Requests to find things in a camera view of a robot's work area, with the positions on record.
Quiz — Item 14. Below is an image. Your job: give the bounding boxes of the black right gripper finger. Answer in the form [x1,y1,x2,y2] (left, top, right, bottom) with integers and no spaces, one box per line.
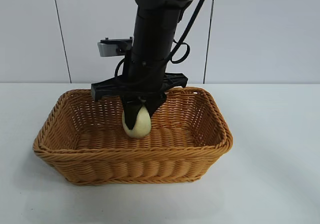
[144,95,168,116]
[122,97,145,130]

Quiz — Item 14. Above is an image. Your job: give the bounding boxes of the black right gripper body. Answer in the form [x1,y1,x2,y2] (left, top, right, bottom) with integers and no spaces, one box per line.
[90,57,189,102]

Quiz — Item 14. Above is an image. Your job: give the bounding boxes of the pale yellow egg yolk pastry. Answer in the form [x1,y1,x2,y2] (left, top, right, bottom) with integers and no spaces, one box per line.
[121,97,153,139]

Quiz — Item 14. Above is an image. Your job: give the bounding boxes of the woven brown wicker basket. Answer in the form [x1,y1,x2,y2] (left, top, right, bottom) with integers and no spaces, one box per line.
[32,86,235,184]

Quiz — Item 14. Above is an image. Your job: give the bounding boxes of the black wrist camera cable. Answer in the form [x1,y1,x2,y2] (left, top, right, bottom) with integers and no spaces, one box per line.
[113,56,131,81]

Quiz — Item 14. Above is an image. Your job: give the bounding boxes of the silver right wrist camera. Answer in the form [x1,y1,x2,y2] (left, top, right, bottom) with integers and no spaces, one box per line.
[96,37,134,58]

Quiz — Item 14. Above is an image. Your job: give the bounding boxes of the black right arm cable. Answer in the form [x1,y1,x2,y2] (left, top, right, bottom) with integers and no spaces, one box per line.
[166,0,216,65]

